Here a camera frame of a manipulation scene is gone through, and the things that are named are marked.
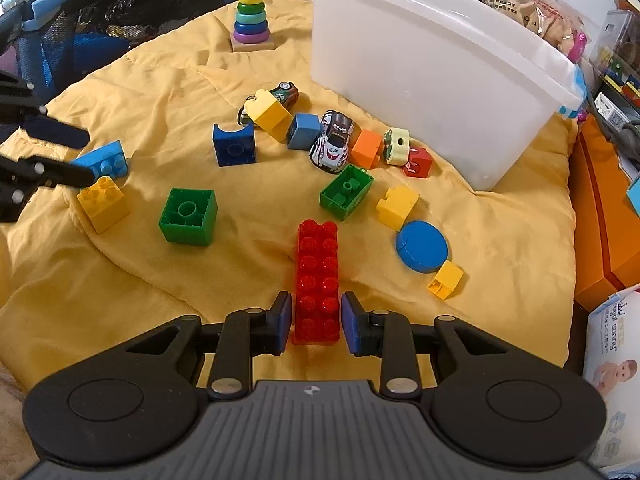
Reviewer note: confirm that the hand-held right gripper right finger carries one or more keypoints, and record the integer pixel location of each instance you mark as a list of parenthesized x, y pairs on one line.
[(352, 322)]

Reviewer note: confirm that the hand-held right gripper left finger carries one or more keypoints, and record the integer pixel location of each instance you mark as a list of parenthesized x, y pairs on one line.
[(281, 320)]

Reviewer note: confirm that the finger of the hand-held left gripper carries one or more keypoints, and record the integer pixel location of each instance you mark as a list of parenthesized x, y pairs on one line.
[(60, 132), (75, 175)]

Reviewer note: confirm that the light blue building block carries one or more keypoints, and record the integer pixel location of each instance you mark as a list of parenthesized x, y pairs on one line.
[(102, 160)]

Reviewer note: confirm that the long red building block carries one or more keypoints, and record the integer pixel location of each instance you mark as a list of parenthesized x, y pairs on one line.
[(317, 280)]

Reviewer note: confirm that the white plastic storage bin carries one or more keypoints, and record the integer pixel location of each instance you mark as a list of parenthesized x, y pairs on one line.
[(425, 75)]

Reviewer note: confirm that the yellow blanket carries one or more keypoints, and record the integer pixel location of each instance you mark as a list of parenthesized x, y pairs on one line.
[(250, 280)]

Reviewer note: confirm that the blue round disc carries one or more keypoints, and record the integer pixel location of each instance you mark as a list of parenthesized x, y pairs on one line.
[(422, 247)]

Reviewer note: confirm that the small yellow building block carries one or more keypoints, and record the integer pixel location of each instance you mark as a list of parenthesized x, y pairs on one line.
[(446, 280)]

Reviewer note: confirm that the dark blue mesh playpen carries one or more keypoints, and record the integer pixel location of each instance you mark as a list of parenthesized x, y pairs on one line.
[(100, 25)]

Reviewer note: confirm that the green square building block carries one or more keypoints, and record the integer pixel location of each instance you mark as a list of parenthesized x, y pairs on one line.
[(187, 215)]

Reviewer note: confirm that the green rectangular building block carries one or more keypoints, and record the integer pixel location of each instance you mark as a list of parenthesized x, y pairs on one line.
[(345, 192)]

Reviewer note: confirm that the dark blue arch block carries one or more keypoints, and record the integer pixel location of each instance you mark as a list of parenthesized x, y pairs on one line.
[(234, 149)]

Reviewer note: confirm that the orange building block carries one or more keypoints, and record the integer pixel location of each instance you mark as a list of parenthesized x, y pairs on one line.
[(366, 150)]

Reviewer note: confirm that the small red building block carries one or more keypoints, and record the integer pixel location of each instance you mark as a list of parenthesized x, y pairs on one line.
[(420, 162)]

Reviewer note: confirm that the white racing toy car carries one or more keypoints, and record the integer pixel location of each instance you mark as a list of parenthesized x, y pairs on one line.
[(332, 147)]

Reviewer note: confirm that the pale cream building block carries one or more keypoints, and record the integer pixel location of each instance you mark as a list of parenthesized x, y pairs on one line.
[(397, 147)]

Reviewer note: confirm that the green toy car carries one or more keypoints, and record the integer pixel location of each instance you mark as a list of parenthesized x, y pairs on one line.
[(285, 94)]

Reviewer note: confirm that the orange box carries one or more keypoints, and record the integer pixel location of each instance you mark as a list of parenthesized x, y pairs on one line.
[(595, 220)]

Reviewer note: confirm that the white baby wipes pack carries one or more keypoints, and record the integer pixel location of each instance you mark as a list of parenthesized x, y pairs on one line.
[(615, 360)]

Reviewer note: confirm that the light blue cardboard box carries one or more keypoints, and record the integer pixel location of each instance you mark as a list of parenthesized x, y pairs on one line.
[(634, 190)]

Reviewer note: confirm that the small white box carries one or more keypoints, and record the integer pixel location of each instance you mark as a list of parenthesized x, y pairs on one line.
[(611, 110)]

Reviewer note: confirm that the pink plastic toy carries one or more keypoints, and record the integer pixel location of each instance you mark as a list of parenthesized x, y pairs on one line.
[(579, 45)]

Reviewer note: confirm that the clear bag of crackers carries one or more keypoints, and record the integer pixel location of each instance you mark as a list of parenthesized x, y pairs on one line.
[(540, 10)]

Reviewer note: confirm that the clear box of toy blocks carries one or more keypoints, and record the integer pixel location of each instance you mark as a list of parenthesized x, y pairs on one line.
[(617, 70)]

